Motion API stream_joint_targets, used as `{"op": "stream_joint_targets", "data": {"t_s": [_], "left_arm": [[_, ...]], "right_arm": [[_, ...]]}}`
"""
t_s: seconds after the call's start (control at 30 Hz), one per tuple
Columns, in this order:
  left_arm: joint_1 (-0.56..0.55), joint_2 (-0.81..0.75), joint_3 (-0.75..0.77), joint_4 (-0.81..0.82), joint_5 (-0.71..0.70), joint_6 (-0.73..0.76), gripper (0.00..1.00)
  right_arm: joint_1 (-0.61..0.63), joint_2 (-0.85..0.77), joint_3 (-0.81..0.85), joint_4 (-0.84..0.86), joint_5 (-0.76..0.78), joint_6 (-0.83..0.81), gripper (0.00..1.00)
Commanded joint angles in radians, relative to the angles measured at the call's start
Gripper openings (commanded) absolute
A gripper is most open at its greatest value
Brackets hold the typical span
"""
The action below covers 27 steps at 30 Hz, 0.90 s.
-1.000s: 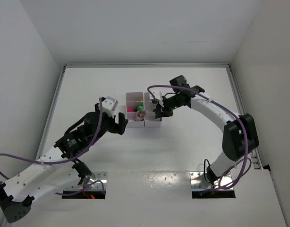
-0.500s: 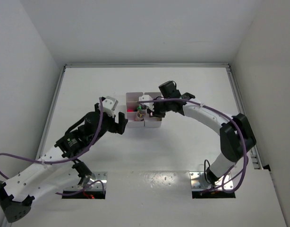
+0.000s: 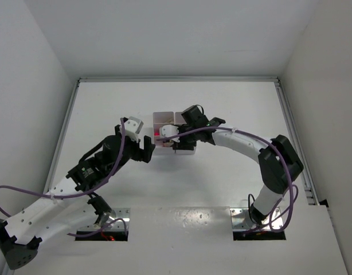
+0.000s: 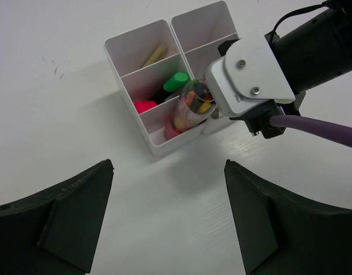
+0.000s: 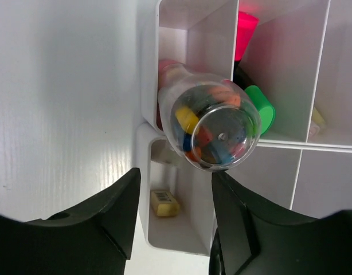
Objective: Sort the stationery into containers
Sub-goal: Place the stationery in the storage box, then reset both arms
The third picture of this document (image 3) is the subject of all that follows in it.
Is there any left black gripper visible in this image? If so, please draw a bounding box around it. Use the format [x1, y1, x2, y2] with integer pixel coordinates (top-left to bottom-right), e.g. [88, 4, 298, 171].
[107, 124, 154, 175]

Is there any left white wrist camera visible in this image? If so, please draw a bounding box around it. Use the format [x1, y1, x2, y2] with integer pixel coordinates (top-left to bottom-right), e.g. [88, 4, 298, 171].
[120, 116, 144, 143]

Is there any right white compartment organizer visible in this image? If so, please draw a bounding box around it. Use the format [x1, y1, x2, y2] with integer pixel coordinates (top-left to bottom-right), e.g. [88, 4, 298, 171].
[174, 112, 196, 155]

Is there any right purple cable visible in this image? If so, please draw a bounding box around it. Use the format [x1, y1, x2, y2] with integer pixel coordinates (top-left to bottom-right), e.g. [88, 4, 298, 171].
[155, 127, 299, 233]

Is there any white compartment organizer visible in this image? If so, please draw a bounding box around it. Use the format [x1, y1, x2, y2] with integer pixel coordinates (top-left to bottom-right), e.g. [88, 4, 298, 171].
[152, 111, 174, 155]
[174, 112, 196, 155]

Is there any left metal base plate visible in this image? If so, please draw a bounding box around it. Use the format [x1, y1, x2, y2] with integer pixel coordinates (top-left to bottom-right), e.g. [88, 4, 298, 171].
[77, 208, 131, 233]

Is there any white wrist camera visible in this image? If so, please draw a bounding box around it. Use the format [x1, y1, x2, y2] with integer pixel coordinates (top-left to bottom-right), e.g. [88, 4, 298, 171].
[159, 124, 180, 143]
[120, 116, 144, 143]

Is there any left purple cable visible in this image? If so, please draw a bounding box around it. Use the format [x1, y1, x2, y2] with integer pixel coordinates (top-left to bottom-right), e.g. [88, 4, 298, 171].
[0, 117, 132, 237]

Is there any left white compartment organizer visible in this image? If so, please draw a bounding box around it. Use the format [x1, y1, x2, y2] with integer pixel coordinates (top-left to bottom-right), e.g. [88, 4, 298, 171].
[152, 111, 174, 155]

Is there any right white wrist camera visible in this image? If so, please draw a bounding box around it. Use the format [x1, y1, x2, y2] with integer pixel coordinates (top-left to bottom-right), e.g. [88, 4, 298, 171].
[159, 124, 180, 143]

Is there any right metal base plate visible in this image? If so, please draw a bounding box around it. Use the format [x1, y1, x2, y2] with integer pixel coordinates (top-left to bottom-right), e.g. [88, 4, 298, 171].
[230, 207, 284, 232]

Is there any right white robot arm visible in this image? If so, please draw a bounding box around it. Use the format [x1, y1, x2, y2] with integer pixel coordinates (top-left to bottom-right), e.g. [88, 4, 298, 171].
[162, 105, 304, 225]

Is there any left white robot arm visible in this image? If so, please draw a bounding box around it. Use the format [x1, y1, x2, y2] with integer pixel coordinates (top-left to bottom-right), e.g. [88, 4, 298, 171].
[0, 118, 155, 270]

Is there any purple cable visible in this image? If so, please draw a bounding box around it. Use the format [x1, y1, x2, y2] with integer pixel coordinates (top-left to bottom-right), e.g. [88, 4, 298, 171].
[155, 127, 299, 233]
[0, 117, 132, 237]

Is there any metal base plate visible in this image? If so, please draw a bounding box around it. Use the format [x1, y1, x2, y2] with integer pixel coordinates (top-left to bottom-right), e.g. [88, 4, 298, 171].
[77, 208, 131, 233]
[230, 207, 284, 232]

